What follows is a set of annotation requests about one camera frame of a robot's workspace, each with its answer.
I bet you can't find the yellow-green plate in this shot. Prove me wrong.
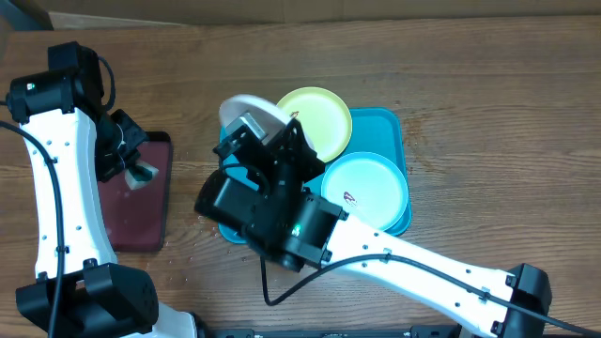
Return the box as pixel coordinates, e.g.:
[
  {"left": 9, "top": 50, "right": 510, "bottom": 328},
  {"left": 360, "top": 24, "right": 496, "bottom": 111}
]
[{"left": 277, "top": 86, "right": 353, "bottom": 162}]

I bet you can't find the dark red tray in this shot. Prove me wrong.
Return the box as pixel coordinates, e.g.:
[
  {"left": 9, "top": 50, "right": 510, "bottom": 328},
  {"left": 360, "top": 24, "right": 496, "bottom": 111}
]
[{"left": 98, "top": 131, "right": 173, "bottom": 253}]

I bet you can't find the green scrub sponge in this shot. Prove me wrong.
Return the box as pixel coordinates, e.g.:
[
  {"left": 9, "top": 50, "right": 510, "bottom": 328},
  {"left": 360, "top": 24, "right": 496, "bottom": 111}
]
[{"left": 125, "top": 161, "right": 159, "bottom": 191}]

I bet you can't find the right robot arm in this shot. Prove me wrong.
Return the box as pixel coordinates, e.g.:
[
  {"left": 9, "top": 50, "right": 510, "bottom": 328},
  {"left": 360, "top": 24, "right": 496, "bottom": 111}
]
[{"left": 194, "top": 121, "right": 550, "bottom": 337}]

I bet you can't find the cardboard backdrop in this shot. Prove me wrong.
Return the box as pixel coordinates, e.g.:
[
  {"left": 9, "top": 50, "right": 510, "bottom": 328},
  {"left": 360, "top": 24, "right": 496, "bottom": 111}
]
[{"left": 36, "top": 0, "right": 600, "bottom": 25}]

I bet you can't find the white plate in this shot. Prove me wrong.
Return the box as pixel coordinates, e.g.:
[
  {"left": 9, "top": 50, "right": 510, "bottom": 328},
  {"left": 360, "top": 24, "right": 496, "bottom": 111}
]
[{"left": 219, "top": 94, "right": 292, "bottom": 145}]

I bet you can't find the teal plastic tray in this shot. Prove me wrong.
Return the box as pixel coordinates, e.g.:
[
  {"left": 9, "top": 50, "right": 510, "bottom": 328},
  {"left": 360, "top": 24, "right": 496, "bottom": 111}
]
[{"left": 218, "top": 106, "right": 414, "bottom": 245}]

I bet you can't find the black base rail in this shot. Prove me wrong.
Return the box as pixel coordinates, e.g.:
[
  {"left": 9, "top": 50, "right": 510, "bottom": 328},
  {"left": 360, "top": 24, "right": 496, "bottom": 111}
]
[{"left": 206, "top": 325, "right": 467, "bottom": 338}]

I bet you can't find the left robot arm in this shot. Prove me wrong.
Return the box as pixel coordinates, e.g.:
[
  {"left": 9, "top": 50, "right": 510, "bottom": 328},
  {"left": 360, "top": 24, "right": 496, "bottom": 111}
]
[{"left": 6, "top": 41, "right": 208, "bottom": 337}]

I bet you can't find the light blue plate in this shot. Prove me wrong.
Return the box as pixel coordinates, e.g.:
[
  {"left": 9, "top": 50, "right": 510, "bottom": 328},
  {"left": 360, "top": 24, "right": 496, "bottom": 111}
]
[{"left": 321, "top": 152, "right": 410, "bottom": 236}]

